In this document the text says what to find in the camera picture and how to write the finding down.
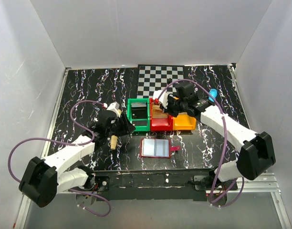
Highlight cream toy microphone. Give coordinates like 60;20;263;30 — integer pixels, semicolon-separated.
110;135;118;150

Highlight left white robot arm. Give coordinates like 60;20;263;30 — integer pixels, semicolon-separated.
19;111;136;208

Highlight dark cards in green bin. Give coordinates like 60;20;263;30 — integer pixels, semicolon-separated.
131;102;148;119

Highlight gold VIP credit card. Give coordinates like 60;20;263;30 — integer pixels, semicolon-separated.
152;104;164;116

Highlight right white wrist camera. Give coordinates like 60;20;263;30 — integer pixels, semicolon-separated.
153;90;169;108

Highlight blue toy microphone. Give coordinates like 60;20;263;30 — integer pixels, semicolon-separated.
209;89;218;103

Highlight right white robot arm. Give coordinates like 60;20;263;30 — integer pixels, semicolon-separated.
153;80;276;190

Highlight red plastic bin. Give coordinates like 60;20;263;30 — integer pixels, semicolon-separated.
149;98;173;132

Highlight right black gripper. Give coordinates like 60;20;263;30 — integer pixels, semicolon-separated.
159;95;187;118

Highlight yellow plastic bin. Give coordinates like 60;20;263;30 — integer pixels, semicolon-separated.
173;113;196;131

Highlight checkered chessboard mat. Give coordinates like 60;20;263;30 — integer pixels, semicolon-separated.
137;65;184;98

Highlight green plastic bin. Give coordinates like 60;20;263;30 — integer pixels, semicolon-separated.
127;98;150;132

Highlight red leather card holder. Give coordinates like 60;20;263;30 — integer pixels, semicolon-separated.
140;138;180;158

